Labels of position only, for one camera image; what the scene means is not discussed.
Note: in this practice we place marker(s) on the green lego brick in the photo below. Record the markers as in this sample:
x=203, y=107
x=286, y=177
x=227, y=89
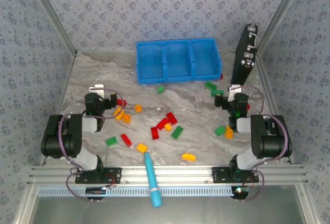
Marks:
x=216, y=93
x=112, y=142
x=220, y=131
x=211, y=85
x=177, y=132

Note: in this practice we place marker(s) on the yellow-orange curved lego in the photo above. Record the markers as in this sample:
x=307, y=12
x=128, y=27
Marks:
x=118, y=114

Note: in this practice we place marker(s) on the small orange lego brick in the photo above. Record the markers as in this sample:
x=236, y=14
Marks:
x=168, y=127
x=138, y=108

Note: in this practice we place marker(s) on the small green curved lego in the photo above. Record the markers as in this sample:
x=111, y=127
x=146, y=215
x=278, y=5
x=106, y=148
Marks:
x=161, y=90

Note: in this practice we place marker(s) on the translucent red lego brick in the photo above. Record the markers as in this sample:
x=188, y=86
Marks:
x=155, y=133

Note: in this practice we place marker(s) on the blue three-compartment bin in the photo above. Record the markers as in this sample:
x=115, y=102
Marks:
x=178, y=61

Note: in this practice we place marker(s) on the orange half-round lego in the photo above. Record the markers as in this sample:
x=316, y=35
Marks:
x=188, y=157

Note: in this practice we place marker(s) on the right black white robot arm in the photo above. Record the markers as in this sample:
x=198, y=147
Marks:
x=270, y=138

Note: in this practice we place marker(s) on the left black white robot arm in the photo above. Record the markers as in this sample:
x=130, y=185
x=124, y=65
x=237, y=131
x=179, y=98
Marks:
x=62, y=138

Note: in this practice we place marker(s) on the black hard case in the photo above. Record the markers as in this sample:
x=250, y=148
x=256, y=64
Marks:
x=243, y=58

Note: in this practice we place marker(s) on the light blue marker pen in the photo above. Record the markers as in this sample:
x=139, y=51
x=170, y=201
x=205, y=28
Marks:
x=152, y=177

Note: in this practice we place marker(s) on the left small circuit board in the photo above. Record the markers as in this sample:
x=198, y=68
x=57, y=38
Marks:
x=95, y=190

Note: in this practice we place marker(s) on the small circuit board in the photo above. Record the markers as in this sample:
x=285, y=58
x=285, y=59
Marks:
x=239, y=191
x=95, y=190

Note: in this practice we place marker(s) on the right small circuit board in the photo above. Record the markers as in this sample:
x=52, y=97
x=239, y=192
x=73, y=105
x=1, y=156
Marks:
x=239, y=191

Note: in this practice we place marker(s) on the grey metal sheet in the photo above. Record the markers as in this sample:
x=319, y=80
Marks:
x=206, y=211

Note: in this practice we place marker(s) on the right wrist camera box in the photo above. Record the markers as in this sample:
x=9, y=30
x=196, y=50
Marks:
x=232, y=93

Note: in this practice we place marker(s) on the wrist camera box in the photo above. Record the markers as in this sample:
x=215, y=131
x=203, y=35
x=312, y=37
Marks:
x=232, y=93
x=99, y=91

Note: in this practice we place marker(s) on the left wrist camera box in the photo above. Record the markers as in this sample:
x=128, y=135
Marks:
x=99, y=91

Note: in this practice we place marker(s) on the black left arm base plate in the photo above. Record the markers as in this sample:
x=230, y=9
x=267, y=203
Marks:
x=113, y=175

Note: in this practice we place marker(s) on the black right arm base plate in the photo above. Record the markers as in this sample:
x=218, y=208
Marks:
x=219, y=175

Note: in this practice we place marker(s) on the aluminium mounting rail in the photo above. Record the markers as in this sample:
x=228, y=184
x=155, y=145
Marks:
x=180, y=175

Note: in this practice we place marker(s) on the aluminium corner post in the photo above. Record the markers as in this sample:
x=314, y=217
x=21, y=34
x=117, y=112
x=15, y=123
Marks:
x=52, y=12
x=280, y=12

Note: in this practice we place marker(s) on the aluminium frame leg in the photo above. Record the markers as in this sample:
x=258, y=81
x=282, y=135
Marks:
x=306, y=203
x=23, y=203

